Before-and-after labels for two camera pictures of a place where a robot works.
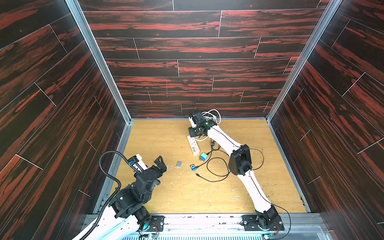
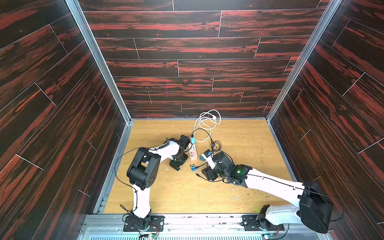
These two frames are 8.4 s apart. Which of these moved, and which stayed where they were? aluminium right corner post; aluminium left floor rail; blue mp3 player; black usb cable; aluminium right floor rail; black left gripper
Moved: black usb cable; black left gripper
Stayed: aluminium right corner post; aluminium right floor rail; blue mp3 player; aluminium left floor rail
